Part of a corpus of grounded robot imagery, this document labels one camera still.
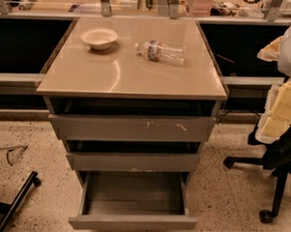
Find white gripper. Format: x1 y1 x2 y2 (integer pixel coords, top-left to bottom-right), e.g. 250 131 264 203
255 37 291 144

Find grey drawer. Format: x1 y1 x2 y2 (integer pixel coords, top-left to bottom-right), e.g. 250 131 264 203
67 140 200 172
49 98 215 142
70 171 197 231

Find grey top drawer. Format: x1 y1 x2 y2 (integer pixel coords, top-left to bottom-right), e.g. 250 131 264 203
49 98 215 142

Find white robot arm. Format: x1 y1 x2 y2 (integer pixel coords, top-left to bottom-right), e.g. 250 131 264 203
255 26 291 144

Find black office chair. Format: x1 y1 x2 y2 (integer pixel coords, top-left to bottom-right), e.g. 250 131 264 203
223 127 291 223

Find clear plastic water bottle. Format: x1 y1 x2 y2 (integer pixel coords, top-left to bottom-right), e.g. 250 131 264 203
135 40 187 67

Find pink plastic bin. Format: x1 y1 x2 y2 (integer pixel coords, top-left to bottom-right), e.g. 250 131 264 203
185 0 214 16

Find grey drawer cabinet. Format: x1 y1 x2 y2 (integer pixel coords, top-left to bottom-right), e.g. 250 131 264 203
32 12 232 188

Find white paper bowl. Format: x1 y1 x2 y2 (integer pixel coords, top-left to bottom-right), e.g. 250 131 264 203
80 27 118 50

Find grey middle drawer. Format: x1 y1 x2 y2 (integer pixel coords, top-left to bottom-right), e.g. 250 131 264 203
67 140 200 172

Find safety glasses on floor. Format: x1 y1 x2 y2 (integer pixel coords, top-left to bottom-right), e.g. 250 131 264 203
0 145 28 165

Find grey bottom drawer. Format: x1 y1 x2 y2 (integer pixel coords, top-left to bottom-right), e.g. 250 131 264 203
70 171 197 231

